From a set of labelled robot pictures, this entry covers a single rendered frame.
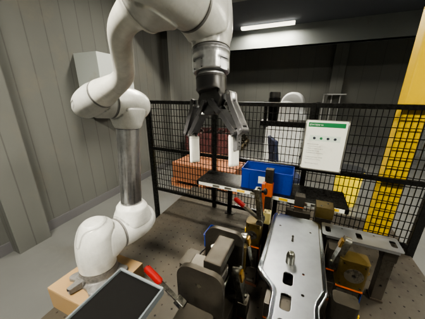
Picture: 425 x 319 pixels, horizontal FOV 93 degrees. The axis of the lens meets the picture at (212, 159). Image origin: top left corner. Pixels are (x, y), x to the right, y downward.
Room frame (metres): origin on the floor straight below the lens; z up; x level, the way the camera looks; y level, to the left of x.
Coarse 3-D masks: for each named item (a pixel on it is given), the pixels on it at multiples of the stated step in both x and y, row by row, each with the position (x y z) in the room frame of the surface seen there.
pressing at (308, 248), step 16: (272, 224) 0.81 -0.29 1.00; (288, 224) 0.82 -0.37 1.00; (304, 224) 0.82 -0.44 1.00; (272, 240) 0.71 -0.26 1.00; (288, 240) 0.71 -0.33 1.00; (304, 240) 0.71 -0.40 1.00; (320, 240) 0.71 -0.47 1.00; (272, 256) 0.62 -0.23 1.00; (304, 256) 0.62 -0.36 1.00; (320, 256) 0.62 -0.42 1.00; (272, 272) 0.55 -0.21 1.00; (288, 272) 0.55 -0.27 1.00; (304, 272) 0.55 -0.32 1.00; (320, 272) 0.55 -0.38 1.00; (272, 288) 0.48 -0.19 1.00; (288, 288) 0.49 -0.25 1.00; (304, 288) 0.49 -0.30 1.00; (320, 288) 0.49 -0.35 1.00; (272, 304) 0.43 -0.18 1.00; (304, 304) 0.43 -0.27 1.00; (320, 304) 0.44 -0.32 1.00
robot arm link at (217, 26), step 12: (216, 0) 0.47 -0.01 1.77; (228, 0) 0.52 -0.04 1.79; (216, 12) 0.47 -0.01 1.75; (228, 12) 0.51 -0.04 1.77; (204, 24) 0.47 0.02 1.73; (216, 24) 0.48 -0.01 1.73; (228, 24) 0.51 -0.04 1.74; (192, 36) 0.49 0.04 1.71; (204, 36) 0.49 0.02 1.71; (216, 36) 0.49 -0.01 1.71; (228, 36) 0.51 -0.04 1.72; (192, 48) 0.52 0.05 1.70
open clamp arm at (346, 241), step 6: (342, 240) 0.58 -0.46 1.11; (348, 240) 0.57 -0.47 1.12; (342, 246) 0.57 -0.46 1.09; (348, 246) 0.56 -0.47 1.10; (336, 252) 0.59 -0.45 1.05; (342, 252) 0.57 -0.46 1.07; (330, 258) 0.60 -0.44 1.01; (336, 258) 0.58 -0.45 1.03; (330, 264) 0.59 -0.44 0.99; (336, 264) 0.57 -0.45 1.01
